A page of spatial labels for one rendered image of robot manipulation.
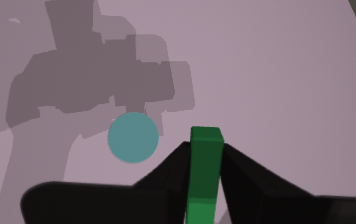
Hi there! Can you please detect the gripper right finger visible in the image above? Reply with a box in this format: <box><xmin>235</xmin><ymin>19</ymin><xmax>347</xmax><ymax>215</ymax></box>
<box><xmin>220</xmin><ymin>143</ymin><xmax>356</xmax><ymax>224</ymax></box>

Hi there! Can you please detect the green rectangular post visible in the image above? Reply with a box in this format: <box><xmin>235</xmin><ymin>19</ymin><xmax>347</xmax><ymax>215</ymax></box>
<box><xmin>185</xmin><ymin>126</ymin><xmax>224</xmax><ymax>224</ymax></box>

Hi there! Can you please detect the teal flat circle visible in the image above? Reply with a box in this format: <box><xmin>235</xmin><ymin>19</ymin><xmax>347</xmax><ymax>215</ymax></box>
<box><xmin>108</xmin><ymin>112</ymin><xmax>159</xmax><ymax>163</ymax></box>

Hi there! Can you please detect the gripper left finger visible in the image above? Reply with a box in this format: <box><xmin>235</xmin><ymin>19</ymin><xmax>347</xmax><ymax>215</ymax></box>
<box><xmin>20</xmin><ymin>141</ymin><xmax>191</xmax><ymax>224</ymax></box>

